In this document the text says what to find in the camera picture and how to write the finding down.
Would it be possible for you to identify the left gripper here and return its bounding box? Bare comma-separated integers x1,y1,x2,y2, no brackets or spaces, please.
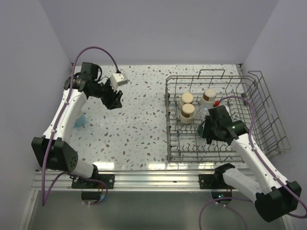
90,78,123,110

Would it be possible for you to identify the dark teal mug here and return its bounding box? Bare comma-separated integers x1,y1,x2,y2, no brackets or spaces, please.
197,121,205,138

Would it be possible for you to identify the light blue mug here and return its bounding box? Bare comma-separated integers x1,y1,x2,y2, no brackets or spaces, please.
74,112,86,128

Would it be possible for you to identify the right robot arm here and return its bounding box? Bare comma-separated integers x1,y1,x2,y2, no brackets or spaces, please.
201,106,302,222

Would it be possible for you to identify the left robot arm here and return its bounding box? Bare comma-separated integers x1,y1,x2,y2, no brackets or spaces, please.
31,62,128,188

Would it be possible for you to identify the beige cup front left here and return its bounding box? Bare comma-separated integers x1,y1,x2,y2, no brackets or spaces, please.
179,103,195,124

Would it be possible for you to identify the beige cup rear left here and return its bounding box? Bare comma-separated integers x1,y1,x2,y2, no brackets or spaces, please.
179,92,194,109

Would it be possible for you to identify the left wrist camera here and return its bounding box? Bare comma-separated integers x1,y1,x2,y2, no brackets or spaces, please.
110,73,128,91

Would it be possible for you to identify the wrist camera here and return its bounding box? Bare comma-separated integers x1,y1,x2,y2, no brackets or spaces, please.
110,73,128,91
213,101,228,109

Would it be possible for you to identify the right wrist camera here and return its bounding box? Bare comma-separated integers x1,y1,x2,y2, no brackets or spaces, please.
213,101,228,109

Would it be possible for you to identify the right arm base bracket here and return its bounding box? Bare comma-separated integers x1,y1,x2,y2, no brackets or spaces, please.
198,174,216,189

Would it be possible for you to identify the grey wire dish rack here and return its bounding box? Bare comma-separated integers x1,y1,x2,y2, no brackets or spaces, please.
165,69,291,165

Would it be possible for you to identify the aluminium mounting rail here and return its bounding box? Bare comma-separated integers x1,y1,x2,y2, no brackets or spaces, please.
30,169,285,192

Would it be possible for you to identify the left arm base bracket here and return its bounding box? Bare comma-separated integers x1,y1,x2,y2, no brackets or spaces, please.
98,174,115,189

